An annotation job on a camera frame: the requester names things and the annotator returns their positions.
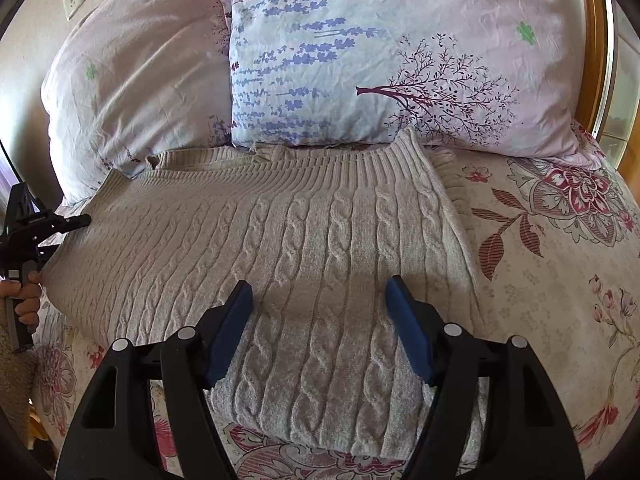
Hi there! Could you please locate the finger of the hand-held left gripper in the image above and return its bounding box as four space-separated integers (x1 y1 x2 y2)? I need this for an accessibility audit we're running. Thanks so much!
6 182 40 221
30 212 93 234

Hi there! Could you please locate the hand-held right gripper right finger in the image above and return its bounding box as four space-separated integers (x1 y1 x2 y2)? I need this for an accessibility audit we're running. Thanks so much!
384 275 586 480

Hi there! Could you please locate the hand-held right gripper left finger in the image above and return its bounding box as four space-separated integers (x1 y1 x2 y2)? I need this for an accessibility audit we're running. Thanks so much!
55 280 253 480

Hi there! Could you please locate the cream cable knit sweater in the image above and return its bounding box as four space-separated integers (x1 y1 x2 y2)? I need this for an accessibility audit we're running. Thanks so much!
40 127 493 466

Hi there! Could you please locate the person's left forearm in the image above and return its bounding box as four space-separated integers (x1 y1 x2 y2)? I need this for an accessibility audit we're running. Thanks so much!
0 325 37 433

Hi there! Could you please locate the person's left hand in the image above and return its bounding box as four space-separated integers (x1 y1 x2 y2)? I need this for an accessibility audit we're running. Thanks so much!
0 272 45 330

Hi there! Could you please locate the floral bed sheet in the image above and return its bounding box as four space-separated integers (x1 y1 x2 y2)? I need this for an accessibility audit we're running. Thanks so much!
30 120 640 480

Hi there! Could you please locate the pale pink sprig print pillow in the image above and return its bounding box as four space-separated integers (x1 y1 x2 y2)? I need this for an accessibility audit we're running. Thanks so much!
40 0 238 206

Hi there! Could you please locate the lavender and tree print pillow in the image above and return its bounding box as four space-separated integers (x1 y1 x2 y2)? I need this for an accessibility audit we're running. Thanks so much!
227 0 588 161

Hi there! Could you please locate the frosted glass panel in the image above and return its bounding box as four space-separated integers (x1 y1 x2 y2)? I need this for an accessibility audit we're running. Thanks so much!
599 5 640 171

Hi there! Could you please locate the wooden headboard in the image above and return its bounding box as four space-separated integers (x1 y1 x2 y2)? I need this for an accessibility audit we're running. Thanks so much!
577 0 615 135

